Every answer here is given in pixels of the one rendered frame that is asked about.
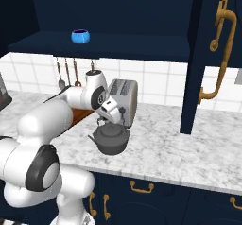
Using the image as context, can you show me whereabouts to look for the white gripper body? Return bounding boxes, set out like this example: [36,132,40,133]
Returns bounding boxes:
[99,105,125,126]

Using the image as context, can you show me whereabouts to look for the dark grey kettle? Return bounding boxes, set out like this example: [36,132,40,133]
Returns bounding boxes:
[87,120,131,156]

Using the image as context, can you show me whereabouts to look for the brown wooden tray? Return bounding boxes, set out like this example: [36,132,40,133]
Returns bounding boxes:
[70,107,95,127]

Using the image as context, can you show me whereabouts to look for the blue mug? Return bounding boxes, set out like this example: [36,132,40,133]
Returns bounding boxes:
[70,28,91,45]

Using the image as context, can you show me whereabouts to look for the dark blue cabinet door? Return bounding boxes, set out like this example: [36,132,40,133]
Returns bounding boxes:
[180,0,242,135]
[0,0,41,59]

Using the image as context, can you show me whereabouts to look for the white and silver toaster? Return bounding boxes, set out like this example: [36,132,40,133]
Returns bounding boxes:
[107,78,139,130]

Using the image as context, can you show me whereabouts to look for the hanging brown spatula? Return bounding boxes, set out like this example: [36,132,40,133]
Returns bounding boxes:
[72,57,82,88]

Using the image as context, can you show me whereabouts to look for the hanging metal spoon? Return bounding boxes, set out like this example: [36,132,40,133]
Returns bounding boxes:
[56,57,66,91]

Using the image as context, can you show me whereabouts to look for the hanging thin utensil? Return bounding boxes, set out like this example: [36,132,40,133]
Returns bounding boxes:
[64,57,72,87]

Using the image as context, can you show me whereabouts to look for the dark blue base cabinets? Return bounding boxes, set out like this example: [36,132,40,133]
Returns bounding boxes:
[82,170,242,225]

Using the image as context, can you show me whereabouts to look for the dark grey countertop appliance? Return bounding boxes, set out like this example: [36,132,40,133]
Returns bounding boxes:
[0,72,13,111]

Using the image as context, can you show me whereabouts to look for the golden drawer handle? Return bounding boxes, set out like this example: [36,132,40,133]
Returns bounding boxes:
[229,196,242,211]
[130,180,156,195]

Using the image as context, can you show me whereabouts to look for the golden cupboard door handle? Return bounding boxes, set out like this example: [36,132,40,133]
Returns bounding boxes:
[88,191,98,218]
[102,193,112,221]

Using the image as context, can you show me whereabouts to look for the dark blue wall cabinet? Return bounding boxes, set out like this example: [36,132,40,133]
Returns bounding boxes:
[7,0,203,61]

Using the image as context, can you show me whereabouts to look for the long golden door handle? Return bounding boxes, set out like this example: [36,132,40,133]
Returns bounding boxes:
[197,0,238,106]

